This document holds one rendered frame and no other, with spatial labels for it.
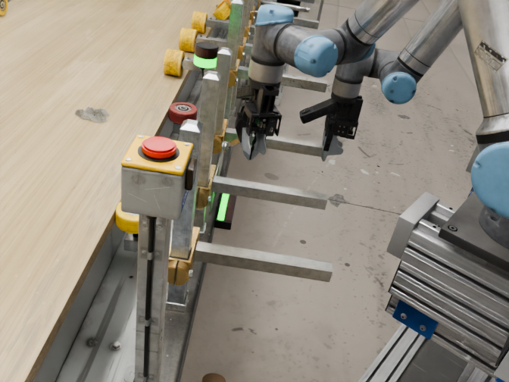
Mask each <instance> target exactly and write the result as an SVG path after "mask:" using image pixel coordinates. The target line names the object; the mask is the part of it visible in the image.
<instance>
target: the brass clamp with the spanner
mask: <svg viewBox="0 0 509 382"><path fill-rule="evenodd" d="M227 123H228V120H227V119H224V120H223V130H222V133H221V135H218V134H214V146H213V152H212V154H217V153H218V152H222V150H221V149H222V143H223V142H224V137H225V132H226V128H227Z"/></svg>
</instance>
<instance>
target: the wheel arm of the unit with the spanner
mask: <svg viewBox="0 0 509 382"><path fill-rule="evenodd" d="M181 126H182V124H176V123H173V133H178V134H180V128H181ZM237 138H238V136H237V132H236V129H232V128H226V132H225V137H224V141H227V142H230V141H233V140H234V139H237ZM254 138H255V135H254V134H252V137H251V139H250V143H251V146H252V141H253V140H254ZM265 144H266V148H268V149H276V150H281V151H287V152H295V153H300V154H305V155H313V156H318V157H321V154H322V151H323V143H318V142H310V141H305V140H300V139H292V138H287V137H282V136H267V137H266V140H265Z"/></svg>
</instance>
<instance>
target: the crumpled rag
mask: <svg viewBox="0 0 509 382"><path fill-rule="evenodd" d="M75 114H76V115H78V116H80V117H81V118H82V119H83V118H84V119H87V118H88V119H89V120H92V121H93V122H97V123H102V122H103V121H104V122H105V121H107V120H108V119H107V118H106V116H110V114H109V113H108V112H107V111H106V109H103V108H100V109H95V110H94V109H93V107H91V108H90V107H88V108H86V110H83V109H78V110H76V112H75Z"/></svg>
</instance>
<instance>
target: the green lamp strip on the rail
mask: <svg viewBox="0 0 509 382"><path fill-rule="evenodd" d="M228 198H229V194H225V193H223V196H222V199H221V203H220V210H219V213H218V216H217V217H218V220H221V221H223V220H224V216H225V212H226V206H227V202H228Z"/></svg>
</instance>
